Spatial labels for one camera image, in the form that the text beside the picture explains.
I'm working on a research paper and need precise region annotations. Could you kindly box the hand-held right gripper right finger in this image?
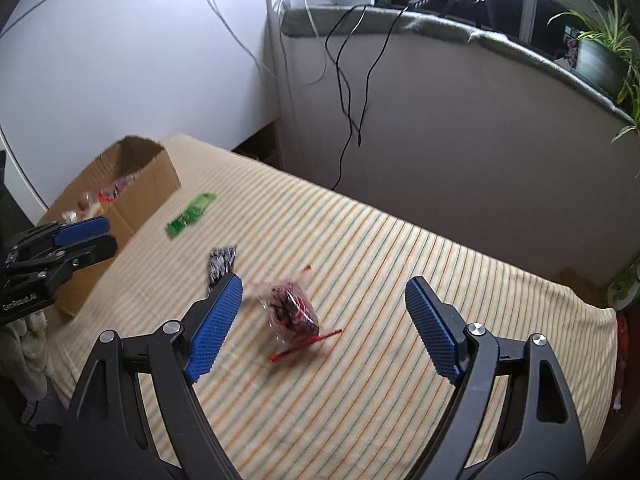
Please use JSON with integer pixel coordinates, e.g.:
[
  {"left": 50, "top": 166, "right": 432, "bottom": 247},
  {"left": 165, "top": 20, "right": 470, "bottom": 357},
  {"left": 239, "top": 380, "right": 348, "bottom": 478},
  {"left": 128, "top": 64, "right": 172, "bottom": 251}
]
[{"left": 400, "top": 275, "right": 588, "bottom": 480}]

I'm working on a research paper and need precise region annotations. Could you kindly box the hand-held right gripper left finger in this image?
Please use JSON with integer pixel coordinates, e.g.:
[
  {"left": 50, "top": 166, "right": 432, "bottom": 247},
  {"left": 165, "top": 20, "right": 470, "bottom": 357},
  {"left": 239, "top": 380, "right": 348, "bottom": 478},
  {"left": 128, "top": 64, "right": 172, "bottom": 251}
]
[{"left": 60, "top": 272, "right": 246, "bottom": 480}]

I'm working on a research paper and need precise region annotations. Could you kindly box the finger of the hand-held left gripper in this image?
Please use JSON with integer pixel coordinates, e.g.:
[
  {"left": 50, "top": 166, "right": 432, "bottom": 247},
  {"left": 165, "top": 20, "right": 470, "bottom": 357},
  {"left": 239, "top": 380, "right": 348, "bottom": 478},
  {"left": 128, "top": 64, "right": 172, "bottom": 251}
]
[
  {"left": 7, "top": 216, "right": 112, "bottom": 261},
  {"left": 4, "top": 235, "right": 118, "bottom": 281}
]

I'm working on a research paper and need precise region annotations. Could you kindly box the cardboard box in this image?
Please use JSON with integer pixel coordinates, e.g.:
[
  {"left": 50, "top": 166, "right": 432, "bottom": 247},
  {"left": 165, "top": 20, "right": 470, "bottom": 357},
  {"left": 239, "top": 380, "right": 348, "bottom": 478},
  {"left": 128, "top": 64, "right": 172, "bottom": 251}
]
[{"left": 37, "top": 135, "right": 182, "bottom": 317}]

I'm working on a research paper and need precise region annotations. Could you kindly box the clear packet with red ends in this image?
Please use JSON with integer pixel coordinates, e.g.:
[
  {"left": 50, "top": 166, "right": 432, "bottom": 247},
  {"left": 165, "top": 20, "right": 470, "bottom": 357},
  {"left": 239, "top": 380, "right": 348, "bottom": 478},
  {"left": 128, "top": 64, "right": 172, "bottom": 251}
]
[{"left": 247, "top": 264, "right": 344, "bottom": 362}]

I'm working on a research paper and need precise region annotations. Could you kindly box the black snack packet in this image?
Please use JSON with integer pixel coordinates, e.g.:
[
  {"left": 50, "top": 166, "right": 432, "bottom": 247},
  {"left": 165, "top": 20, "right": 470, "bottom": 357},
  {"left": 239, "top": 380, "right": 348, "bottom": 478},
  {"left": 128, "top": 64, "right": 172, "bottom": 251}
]
[{"left": 207, "top": 244, "right": 239, "bottom": 296}]

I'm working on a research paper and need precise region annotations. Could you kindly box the striped bed sheet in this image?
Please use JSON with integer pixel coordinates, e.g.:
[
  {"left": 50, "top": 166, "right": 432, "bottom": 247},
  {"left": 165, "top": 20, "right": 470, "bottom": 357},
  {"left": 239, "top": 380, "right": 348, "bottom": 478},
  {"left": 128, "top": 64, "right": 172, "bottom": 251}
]
[{"left": 47, "top": 134, "right": 620, "bottom": 480}]

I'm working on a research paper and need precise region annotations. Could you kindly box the green candy packet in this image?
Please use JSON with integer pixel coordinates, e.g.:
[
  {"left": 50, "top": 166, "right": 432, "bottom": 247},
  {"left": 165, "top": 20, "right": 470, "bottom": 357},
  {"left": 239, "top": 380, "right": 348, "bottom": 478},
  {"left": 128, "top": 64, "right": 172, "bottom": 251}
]
[{"left": 166, "top": 192, "right": 217, "bottom": 237}]

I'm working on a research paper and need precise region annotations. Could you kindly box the green and white packet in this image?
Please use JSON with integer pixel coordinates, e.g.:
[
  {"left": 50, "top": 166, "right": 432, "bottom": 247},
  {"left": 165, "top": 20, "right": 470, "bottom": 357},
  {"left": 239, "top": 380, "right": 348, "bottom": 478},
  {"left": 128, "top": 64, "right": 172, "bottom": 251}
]
[{"left": 606, "top": 264, "right": 640, "bottom": 312}]

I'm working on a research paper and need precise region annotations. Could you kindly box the potted spider plant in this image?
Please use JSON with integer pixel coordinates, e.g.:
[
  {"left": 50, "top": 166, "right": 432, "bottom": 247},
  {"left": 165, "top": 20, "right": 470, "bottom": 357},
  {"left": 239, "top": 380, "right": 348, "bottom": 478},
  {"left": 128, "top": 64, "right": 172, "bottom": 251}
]
[{"left": 542, "top": 0, "right": 640, "bottom": 146}]

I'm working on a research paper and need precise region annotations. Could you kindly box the white cable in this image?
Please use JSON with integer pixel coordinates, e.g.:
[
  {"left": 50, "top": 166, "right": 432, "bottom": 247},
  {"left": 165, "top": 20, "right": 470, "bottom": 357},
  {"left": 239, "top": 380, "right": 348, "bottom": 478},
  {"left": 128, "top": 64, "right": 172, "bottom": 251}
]
[{"left": 182, "top": 0, "right": 328, "bottom": 87}]

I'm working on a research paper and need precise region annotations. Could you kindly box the black hanging cable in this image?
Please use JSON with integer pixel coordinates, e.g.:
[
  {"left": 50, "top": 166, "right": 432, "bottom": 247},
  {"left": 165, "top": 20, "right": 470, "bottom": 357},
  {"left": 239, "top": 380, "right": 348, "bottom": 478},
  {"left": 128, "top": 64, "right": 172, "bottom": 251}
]
[{"left": 324, "top": 0, "right": 451, "bottom": 192}]

